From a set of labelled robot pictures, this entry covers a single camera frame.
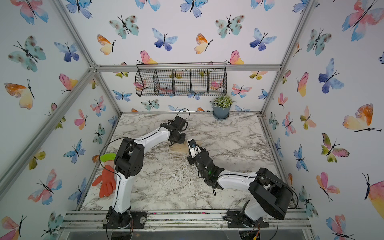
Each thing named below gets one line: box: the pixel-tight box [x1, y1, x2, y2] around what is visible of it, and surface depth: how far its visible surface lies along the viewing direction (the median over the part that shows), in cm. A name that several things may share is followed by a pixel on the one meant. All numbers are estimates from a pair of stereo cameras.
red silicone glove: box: [92, 164, 117, 198], surface depth 86 cm
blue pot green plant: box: [212, 96, 233, 121], surface depth 110 cm
